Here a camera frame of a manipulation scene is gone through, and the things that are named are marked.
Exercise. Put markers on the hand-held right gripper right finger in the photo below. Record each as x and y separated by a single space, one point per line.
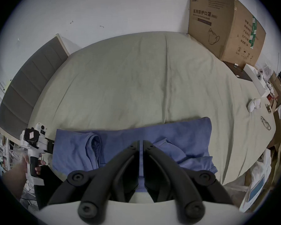
178 184

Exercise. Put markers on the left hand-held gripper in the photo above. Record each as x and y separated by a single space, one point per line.
34 146

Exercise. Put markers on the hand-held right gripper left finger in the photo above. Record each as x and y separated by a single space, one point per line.
100 184

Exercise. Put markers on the blue shirt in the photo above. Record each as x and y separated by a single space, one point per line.
182 135

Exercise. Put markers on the person's left forearm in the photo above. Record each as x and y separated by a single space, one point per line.
14 179

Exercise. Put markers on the person's left hand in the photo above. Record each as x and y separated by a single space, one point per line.
26 164

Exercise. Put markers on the grey padded headboard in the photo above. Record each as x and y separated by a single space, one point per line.
25 83

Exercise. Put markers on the white plastic bag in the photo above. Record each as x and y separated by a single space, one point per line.
263 170

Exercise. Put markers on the bed with beige sheet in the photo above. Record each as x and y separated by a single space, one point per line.
131 83

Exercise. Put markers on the small clear plastic item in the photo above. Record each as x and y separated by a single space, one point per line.
266 123

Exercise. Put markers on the white hand controller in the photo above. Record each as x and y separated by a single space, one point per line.
253 105

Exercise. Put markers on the flat dark box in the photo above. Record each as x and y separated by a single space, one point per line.
238 72

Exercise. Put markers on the white open box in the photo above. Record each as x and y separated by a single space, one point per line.
253 76

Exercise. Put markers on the large brown carton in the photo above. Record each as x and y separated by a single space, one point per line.
215 20

